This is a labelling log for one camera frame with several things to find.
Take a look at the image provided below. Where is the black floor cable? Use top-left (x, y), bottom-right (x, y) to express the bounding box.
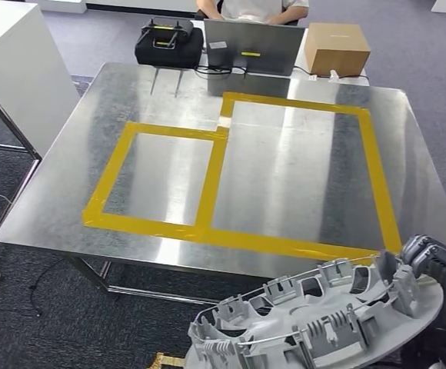
top-left (29, 258), bottom-right (67, 317)

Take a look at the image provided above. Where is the brown cardboard box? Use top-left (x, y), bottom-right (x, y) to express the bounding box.
top-left (304, 22), bottom-right (372, 78)

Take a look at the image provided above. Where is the white desk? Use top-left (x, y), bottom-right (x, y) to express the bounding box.
top-left (190, 19), bottom-right (374, 87)

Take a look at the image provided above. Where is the stainless steel workbench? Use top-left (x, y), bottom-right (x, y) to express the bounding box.
top-left (0, 61), bottom-right (446, 307)

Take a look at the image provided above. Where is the person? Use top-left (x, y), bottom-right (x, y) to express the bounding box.
top-left (196, 0), bottom-right (310, 26)

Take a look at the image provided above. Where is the black laptop cable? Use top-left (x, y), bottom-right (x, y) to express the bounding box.
top-left (194, 65), bottom-right (249, 80)

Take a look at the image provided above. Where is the silver wheel hubcap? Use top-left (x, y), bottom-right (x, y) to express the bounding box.
top-left (184, 251), bottom-right (444, 369)

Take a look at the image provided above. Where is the black carry bag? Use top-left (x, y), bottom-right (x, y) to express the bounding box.
top-left (134, 18), bottom-right (204, 68)

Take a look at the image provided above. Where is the white low plinth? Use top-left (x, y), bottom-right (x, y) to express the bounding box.
top-left (24, 0), bottom-right (87, 15)

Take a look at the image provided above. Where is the grey laptop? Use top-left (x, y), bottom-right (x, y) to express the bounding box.
top-left (203, 19), bottom-right (307, 78)

